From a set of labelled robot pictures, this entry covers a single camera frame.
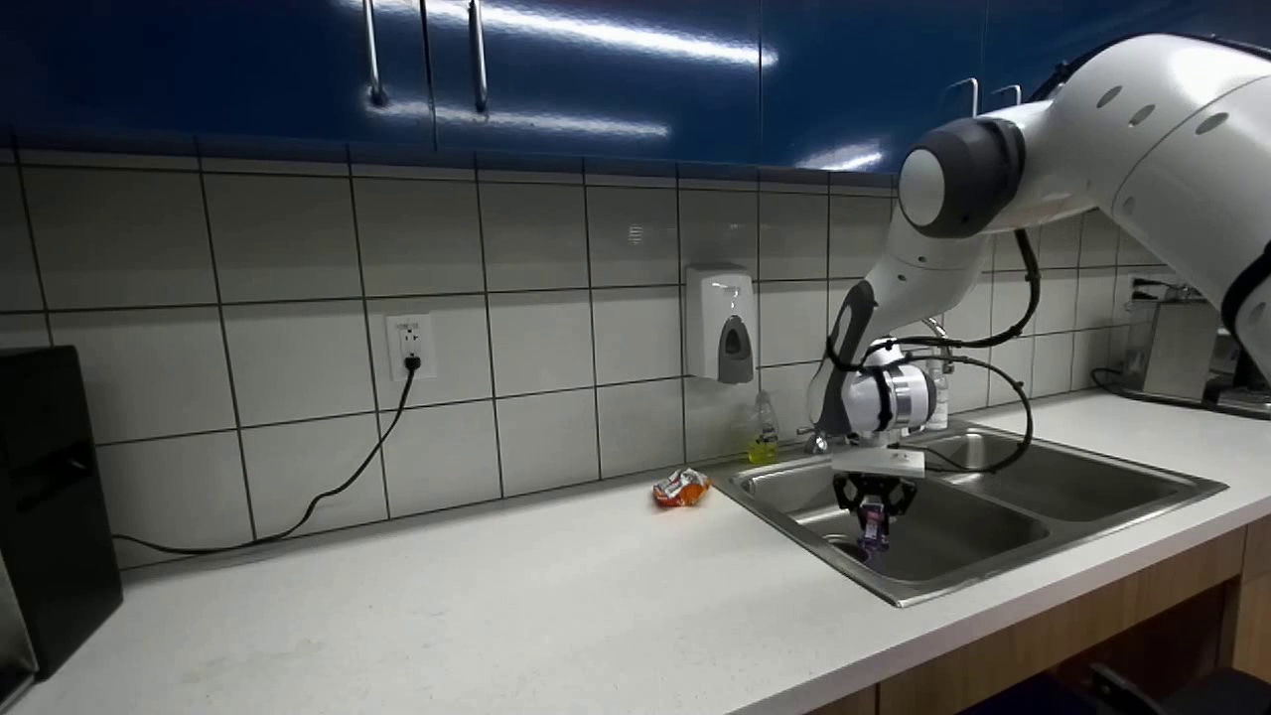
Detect stainless steel double sink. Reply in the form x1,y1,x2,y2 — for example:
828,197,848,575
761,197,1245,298
722,428,1217,606

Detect black appliance on left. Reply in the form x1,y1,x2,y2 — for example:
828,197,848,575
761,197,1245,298
0,344,124,704

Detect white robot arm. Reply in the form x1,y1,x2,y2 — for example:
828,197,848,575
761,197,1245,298
811,32,1271,546

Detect yellow dish soap bottle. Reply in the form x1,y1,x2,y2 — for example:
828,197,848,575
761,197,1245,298
741,395,779,466

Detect blue upper cabinets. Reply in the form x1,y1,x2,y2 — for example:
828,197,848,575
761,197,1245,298
0,0,1271,181

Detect purple protein bar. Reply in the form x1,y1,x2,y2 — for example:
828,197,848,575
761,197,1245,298
861,502,888,551

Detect white wall soap dispenser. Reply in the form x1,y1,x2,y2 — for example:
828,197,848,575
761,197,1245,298
681,270,755,387

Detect chrome sink faucet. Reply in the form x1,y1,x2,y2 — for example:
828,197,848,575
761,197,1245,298
790,314,959,454

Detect white wall outlet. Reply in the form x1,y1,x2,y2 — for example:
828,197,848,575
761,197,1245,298
383,314,434,375

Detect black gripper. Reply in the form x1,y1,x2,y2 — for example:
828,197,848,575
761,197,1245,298
835,473,917,546

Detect silver coffee machine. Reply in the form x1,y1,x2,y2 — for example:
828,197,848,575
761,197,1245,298
1129,277,1271,417

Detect black power cable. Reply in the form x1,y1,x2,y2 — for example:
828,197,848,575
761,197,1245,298
105,355,424,555

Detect orange snack packet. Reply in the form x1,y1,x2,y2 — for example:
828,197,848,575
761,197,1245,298
652,467,712,508

